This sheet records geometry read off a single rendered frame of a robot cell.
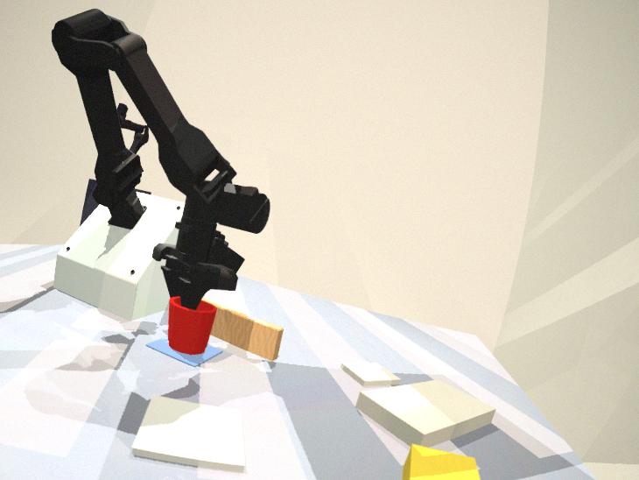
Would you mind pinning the red cup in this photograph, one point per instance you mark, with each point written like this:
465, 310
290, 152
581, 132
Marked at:
189, 330

